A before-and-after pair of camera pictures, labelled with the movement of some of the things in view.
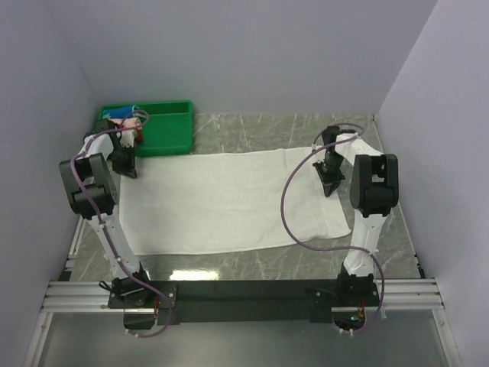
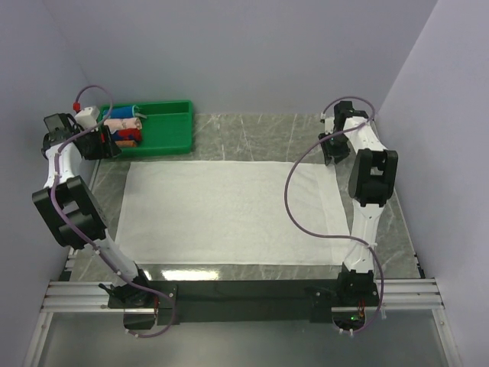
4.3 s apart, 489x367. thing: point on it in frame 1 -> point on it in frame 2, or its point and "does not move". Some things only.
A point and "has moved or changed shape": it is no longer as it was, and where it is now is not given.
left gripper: (128, 169) -> (106, 149)
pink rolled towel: (128, 123) does not move
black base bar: (214, 300) does not move
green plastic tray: (169, 128) does not move
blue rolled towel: (120, 112) does not move
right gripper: (330, 183) -> (339, 154)
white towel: (192, 202) has moved or changed shape
